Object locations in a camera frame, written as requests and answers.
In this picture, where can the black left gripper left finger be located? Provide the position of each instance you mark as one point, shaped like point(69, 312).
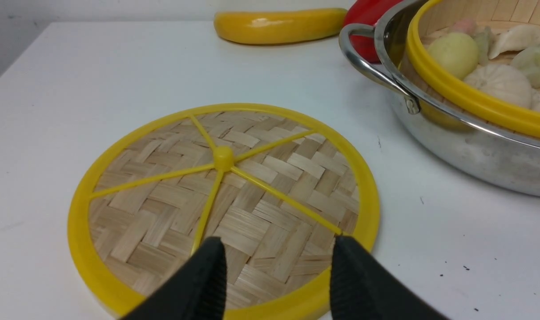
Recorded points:
point(197, 291)

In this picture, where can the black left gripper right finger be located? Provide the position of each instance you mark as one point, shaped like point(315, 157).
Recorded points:
point(361, 289)

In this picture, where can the yellow rimmed woven bamboo lid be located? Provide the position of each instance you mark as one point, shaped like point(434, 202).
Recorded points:
point(276, 187)

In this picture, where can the yellow rimmed bamboo steamer basket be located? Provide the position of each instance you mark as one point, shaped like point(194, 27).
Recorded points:
point(436, 15)

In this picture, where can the stainless steel pot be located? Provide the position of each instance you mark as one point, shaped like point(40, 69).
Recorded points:
point(484, 151)

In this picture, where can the white pleated bun left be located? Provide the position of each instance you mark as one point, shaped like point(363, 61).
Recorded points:
point(504, 82)

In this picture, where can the yellow-green round bun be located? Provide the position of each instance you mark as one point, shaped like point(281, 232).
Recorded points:
point(456, 52)

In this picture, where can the yellow squash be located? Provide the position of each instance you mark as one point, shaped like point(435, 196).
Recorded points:
point(277, 28)

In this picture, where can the red bell pepper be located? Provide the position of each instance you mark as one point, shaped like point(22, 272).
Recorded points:
point(367, 12)

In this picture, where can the green dumpling centre large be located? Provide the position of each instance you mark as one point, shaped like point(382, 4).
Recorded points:
point(528, 63)

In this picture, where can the white dumpling back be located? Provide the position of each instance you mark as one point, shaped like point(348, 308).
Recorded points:
point(517, 38)

